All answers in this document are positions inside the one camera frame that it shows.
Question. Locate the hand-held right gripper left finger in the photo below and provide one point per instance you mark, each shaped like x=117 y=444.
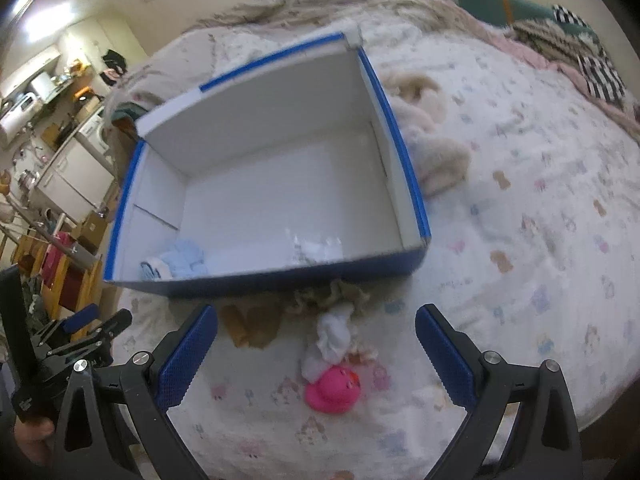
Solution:
x=186 y=360

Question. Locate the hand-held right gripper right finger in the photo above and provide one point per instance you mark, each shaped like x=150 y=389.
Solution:
x=446 y=360

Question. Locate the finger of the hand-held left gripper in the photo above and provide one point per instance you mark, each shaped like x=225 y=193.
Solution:
x=80 y=318
x=111 y=323

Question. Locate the brown sock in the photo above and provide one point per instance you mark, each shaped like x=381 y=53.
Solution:
x=235 y=326
x=264 y=326

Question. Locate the small beige patterned cloth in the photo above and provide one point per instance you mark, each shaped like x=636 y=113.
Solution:
x=362 y=355

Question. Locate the pink rubber duck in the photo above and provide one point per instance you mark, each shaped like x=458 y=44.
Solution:
x=332 y=390

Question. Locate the white sock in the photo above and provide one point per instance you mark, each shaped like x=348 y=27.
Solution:
x=330 y=340

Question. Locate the blue and white cardboard box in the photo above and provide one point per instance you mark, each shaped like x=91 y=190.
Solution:
x=280 y=170

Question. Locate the person's left hand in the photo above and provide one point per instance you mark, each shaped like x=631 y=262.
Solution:
x=31 y=440

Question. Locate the yellow wooden rack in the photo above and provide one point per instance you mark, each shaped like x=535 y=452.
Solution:
x=80 y=285

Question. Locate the red cloth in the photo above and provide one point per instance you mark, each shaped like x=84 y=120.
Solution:
x=56 y=260

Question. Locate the blue striped white cloth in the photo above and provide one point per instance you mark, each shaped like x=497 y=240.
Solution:
x=175 y=262

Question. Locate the brown cardboard box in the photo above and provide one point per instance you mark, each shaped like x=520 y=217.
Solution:
x=93 y=229

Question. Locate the white cabinet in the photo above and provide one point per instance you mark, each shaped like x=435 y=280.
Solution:
x=75 y=182

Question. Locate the printed white bed sheet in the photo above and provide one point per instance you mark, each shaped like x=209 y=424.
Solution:
x=530 y=220

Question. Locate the white washing machine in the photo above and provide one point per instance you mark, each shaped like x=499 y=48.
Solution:
x=95 y=134

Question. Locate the teal cloth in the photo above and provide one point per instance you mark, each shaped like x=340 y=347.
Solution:
x=125 y=111

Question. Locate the microwave oven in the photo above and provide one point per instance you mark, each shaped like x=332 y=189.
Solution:
x=41 y=86

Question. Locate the cream plush towel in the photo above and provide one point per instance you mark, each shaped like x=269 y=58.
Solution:
x=430 y=125

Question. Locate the dark hanging clothes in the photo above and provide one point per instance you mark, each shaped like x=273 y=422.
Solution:
x=113 y=66

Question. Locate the black and white striped cloth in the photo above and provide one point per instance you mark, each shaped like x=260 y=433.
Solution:
x=595 y=70

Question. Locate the pink blanket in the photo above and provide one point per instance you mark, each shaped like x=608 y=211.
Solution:
x=500 y=35

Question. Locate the green cushion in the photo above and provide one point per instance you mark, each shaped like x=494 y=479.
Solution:
x=480 y=5

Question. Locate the grey fringed blanket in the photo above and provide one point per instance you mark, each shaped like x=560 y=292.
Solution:
x=310 y=2

